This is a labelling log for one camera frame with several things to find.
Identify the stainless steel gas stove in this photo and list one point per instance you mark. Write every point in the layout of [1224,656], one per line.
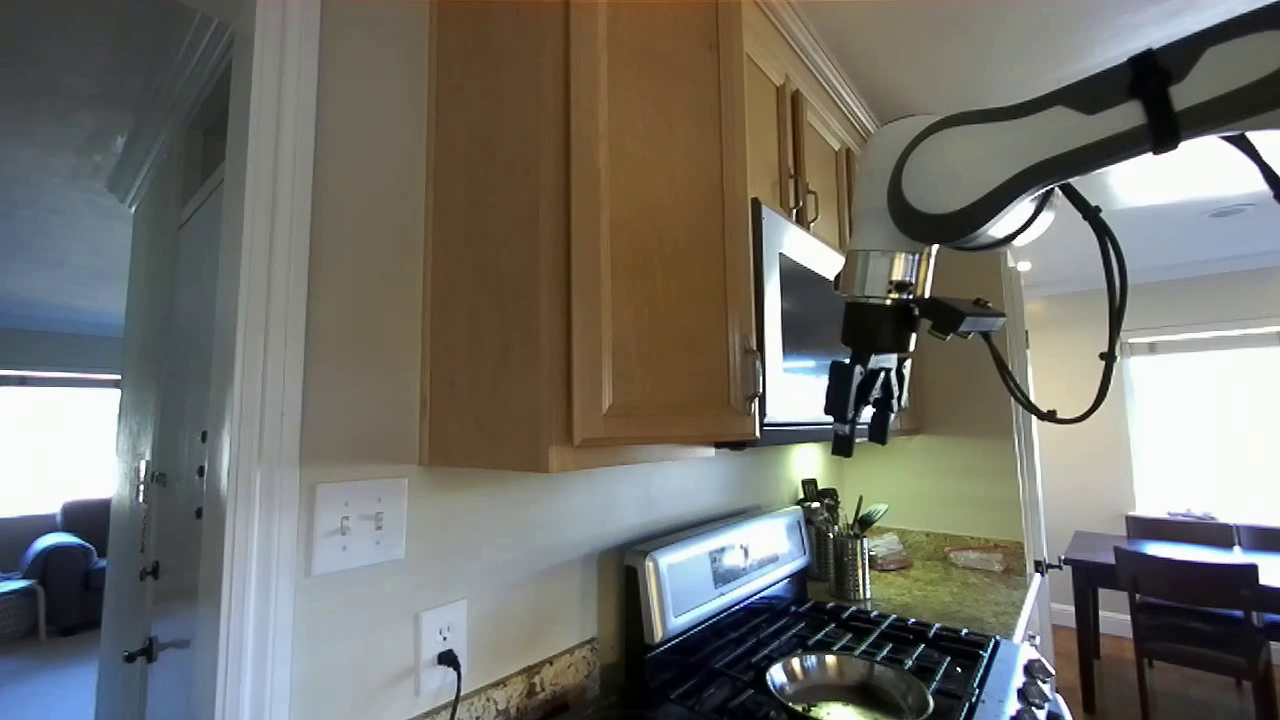
[747,600]

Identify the blue armchair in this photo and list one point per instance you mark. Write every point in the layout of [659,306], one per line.
[61,566]

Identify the metal utensil holder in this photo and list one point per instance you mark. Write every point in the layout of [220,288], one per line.
[854,566]

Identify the dark wood dining chair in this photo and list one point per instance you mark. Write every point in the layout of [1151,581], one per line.
[1175,529]
[1184,613]

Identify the white wall outlet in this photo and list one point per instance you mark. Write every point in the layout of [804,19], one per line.
[442,633]

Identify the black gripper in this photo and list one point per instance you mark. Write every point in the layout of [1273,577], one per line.
[881,342]

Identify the white light switch plate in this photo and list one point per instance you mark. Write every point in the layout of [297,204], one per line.
[357,524]

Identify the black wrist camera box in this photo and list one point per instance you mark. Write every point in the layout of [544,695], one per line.
[961,316]

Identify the small wood cabinet door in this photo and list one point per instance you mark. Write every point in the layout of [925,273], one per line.
[765,134]
[820,152]

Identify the silver metal pan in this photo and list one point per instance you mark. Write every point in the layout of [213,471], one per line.
[847,680]

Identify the dark pepper grinder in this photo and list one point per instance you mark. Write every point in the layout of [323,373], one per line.
[819,524]

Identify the light wood wall cabinet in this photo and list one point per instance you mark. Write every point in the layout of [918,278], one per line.
[492,264]

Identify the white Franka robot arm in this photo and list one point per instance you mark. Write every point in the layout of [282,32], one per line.
[961,161]

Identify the stainless steel microwave oven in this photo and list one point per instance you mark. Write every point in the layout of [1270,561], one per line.
[802,320]

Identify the dark wood dining table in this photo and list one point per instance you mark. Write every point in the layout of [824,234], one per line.
[1175,561]

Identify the light wood cabinet door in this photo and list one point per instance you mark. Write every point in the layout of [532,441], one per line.
[653,241]

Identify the white interior door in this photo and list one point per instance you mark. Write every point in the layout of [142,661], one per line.
[175,403]

